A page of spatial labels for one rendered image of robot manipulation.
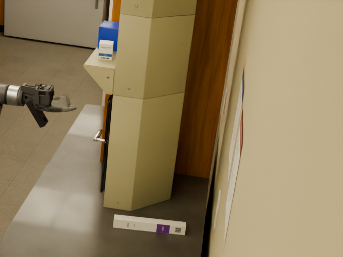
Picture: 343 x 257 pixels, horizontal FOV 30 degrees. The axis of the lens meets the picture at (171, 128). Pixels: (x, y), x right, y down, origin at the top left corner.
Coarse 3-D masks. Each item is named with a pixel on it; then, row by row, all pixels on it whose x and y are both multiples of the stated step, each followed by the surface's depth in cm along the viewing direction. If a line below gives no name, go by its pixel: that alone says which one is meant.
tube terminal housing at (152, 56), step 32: (128, 32) 221; (160, 32) 223; (192, 32) 234; (128, 64) 226; (160, 64) 229; (128, 96) 231; (160, 96) 236; (128, 128) 236; (160, 128) 242; (128, 160) 241; (160, 160) 249; (128, 192) 246; (160, 192) 256
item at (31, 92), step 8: (24, 88) 237; (32, 88) 237; (40, 88) 236; (48, 88) 237; (24, 96) 239; (32, 96) 238; (40, 96) 237; (48, 96) 236; (24, 104) 242; (40, 104) 237; (48, 104) 238
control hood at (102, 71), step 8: (96, 48) 246; (96, 56) 238; (112, 56) 240; (88, 64) 228; (96, 64) 229; (104, 64) 230; (112, 64) 231; (88, 72) 229; (96, 72) 228; (104, 72) 228; (112, 72) 228; (96, 80) 229; (104, 80) 229; (112, 80) 229; (104, 88) 230; (112, 88) 230
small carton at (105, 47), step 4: (100, 40) 236; (104, 40) 237; (108, 40) 237; (100, 44) 233; (104, 44) 233; (108, 44) 233; (112, 44) 233; (100, 48) 233; (104, 48) 233; (108, 48) 233; (112, 48) 234; (100, 52) 234; (104, 52) 234; (108, 52) 234; (112, 52) 236; (100, 56) 234; (104, 56) 235; (108, 56) 235
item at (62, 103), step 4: (60, 100) 237; (64, 100) 237; (52, 104) 238; (56, 104) 238; (60, 104) 238; (64, 104) 238; (64, 108) 238; (68, 108) 238; (72, 108) 239; (76, 108) 240
